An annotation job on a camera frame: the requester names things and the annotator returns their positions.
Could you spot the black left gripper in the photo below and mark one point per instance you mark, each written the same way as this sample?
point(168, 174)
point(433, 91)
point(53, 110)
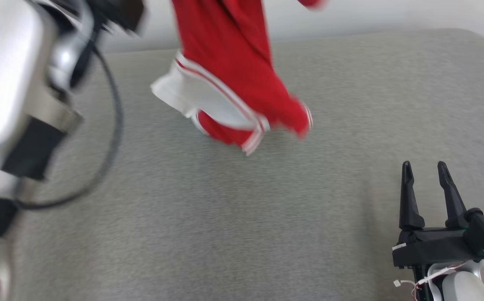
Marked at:
point(123, 12)

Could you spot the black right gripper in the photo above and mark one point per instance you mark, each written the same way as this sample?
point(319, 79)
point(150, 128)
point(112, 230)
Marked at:
point(430, 246)

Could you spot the red shorts with white trim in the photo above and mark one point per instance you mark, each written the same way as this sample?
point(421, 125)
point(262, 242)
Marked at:
point(233, 62)

